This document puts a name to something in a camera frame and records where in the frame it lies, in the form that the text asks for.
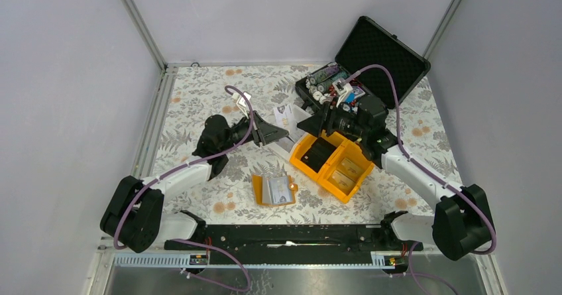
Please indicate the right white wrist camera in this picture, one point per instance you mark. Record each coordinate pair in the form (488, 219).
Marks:
(343, 90)

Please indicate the black VIP card stack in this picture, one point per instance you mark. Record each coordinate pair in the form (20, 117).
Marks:
(318, 154)

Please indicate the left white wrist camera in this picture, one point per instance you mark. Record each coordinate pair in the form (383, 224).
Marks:
(241, 101)

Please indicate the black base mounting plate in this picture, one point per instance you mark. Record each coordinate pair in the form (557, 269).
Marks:
(286, 245)

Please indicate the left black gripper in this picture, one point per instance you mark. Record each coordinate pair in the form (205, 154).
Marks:
(262, 132)

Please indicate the clear plastic card bin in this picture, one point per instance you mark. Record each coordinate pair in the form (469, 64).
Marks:
(286, 146)

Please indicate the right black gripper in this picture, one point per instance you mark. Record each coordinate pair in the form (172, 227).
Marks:
(325, 120)

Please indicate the aluminium frame rail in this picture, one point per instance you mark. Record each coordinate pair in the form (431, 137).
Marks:
(152, 122)

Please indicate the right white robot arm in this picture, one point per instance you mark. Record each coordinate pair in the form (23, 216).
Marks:
(461, 222)

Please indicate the black poker chip case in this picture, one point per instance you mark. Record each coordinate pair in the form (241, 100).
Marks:
(367, 44)

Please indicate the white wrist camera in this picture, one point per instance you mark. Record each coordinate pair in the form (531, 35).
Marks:
(241, 101)
(343, 90)

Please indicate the yellow divided plastic bin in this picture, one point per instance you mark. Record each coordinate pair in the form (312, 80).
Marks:
(343, 173)

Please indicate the white VIP card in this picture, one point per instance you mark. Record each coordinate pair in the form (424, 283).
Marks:
(280, 191)
(284, 116)

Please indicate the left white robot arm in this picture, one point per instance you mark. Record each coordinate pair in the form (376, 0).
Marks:
(134, 217)

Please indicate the orange card holder wallet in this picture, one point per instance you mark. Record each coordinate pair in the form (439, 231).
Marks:
(261, 190)

